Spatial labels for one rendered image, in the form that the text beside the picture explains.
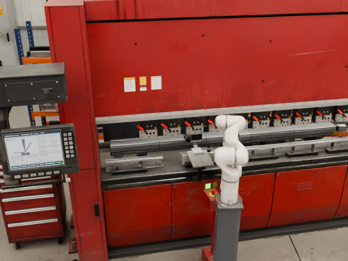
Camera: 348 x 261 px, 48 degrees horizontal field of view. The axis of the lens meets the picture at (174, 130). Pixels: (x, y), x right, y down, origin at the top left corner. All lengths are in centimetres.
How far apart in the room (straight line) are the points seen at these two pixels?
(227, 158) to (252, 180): 108
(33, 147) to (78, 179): 66
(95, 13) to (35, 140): 99
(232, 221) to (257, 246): 120
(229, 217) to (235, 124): 67
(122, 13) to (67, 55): 51
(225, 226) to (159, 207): 86
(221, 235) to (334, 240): 167
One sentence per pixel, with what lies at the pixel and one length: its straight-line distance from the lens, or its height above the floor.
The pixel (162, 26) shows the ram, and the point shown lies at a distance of 305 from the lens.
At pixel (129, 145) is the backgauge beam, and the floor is 97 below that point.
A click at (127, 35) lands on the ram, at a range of 303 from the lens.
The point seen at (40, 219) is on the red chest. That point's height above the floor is 35.
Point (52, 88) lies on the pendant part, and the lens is 257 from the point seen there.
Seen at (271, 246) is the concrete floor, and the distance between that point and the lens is 411.
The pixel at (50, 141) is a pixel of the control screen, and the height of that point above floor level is 150.
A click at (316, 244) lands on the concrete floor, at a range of 426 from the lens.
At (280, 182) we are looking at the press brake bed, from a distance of 383.
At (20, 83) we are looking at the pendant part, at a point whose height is 190.
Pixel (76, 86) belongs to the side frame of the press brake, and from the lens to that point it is 291.
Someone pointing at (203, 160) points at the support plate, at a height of 100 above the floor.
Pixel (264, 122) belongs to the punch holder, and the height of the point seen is 123.
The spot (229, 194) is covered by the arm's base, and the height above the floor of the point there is 109.
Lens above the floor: 268
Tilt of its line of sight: 26 degrees down
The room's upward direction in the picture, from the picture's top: straight up
